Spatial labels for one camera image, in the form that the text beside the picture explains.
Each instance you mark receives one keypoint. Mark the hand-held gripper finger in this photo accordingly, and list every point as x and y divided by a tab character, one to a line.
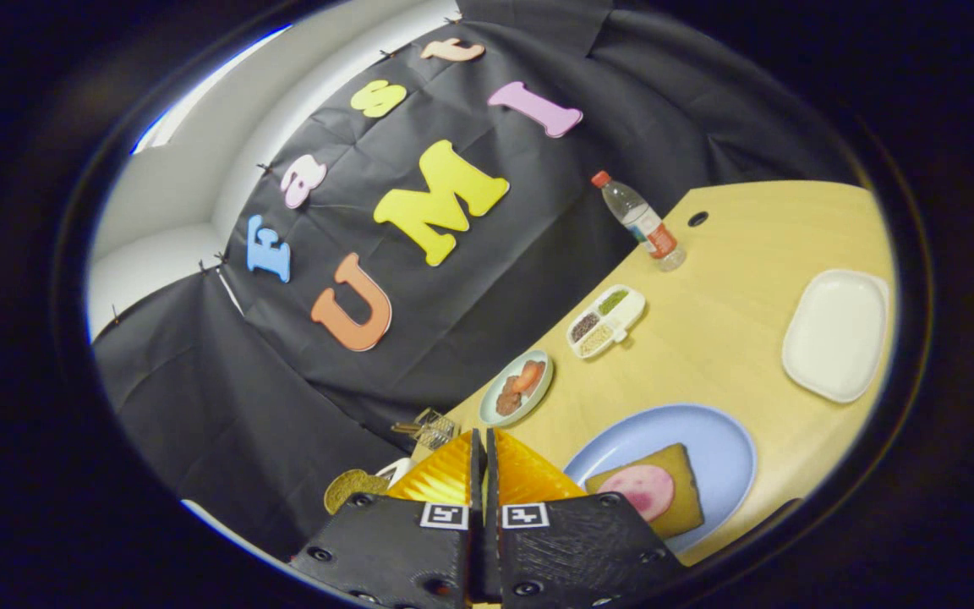
478	482
492	482

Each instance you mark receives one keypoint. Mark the brown toasted bread slice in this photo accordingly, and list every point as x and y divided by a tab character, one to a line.
352	488

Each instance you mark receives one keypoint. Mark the pale green plate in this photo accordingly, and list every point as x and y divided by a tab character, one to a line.
494	413

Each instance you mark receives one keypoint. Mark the white toaster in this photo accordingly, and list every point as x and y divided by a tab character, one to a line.
396	469

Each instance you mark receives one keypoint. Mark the brown meat pieces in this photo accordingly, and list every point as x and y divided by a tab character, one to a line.
508	399

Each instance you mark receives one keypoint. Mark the red tomato slices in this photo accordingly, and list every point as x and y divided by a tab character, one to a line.
529	375

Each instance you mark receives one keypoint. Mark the pink ham slice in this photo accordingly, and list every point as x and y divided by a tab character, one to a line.
639	491

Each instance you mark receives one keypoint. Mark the bread slice under ham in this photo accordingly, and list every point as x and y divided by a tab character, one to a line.
683	499

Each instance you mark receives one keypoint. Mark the white divided seasoning dish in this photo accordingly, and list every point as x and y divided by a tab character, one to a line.
605	321

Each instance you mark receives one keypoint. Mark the blue round plate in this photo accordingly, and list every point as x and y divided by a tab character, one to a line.
707	440

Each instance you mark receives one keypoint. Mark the clear red-capped water bottle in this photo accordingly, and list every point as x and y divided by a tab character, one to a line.
639	222

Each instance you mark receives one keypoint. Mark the white square plate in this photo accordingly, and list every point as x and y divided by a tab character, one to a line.
835	334

